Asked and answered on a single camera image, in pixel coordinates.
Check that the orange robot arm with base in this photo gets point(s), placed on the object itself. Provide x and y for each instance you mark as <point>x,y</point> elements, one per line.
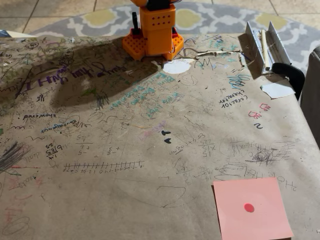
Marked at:
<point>157,32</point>

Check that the small red oval object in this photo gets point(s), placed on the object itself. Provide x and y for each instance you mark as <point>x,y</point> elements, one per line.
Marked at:
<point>249,207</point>

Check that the scribbled brown paper table cover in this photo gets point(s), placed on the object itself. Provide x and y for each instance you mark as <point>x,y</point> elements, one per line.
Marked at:
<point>100,187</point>

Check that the grey yellow patterned rug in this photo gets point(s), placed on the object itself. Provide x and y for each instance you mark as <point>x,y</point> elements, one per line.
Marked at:
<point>200,15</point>

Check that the torn white tape piece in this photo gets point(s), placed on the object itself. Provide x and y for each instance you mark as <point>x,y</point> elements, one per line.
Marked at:
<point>277,90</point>

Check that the pink sticky note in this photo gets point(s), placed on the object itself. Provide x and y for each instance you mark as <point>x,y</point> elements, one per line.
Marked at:
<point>252,220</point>

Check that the white paper sheet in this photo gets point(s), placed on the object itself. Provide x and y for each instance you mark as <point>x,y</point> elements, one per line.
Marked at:
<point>15,33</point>

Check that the aluminium channel rail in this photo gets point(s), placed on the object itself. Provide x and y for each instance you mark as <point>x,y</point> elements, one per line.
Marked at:
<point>252,47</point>

